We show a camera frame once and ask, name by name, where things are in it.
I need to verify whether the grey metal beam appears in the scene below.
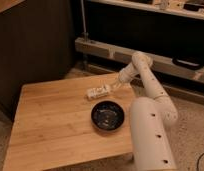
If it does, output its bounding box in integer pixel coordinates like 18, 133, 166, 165
75, 37, 204, 83

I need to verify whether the black handle on beam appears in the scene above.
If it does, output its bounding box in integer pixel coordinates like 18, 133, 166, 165
172, 57, 204, 70

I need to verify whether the white plastic bottle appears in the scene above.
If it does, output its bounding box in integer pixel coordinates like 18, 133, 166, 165
87, 84, 111, 99

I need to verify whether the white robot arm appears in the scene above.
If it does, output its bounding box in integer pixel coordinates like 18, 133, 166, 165
118, 51, 178, 171

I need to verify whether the black ceramic bowl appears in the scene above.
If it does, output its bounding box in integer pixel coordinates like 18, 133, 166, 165
91, 101, 125, 131

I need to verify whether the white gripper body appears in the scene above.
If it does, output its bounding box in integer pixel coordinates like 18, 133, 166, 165
113, 65, 135, 89

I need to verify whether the upper wooden shelf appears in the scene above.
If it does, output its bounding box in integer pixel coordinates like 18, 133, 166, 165
87, 0, 204, 20

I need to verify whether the wooden table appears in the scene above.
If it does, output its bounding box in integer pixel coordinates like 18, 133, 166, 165
3, 73, 132, 171

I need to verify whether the metal vertical pole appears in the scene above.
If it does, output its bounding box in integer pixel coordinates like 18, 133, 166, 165
80, 0, 88, 41

